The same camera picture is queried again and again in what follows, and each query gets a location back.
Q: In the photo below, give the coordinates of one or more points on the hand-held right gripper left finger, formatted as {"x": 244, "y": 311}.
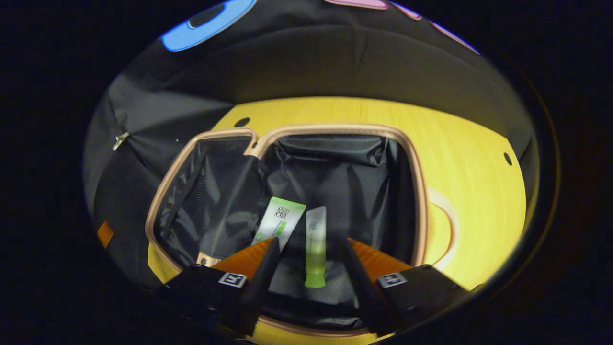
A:
{"x": 263, "y": 278}

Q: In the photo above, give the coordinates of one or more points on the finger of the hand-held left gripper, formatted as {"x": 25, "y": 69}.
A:
{"x": 105, "y": 234}

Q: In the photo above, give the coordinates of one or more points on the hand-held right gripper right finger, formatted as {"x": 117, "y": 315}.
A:
{"x": 359, "y": 278}

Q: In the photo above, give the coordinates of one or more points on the slim white tube green cap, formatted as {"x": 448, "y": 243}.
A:
{"x": 316, "y": 244}

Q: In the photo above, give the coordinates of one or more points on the wide white green-edged tube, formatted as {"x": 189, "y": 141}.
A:
{"x": 280, "y": 220}

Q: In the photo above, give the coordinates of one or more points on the pale pink suitcase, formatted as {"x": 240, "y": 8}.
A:
{"x": 335, "y": 163}

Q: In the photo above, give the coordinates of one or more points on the silver cloth clip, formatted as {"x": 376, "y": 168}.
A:
{"x": 119, "y": 141}

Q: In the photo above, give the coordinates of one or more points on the black backdrop cloth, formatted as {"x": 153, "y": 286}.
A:
{"x": 287, "y": 62}

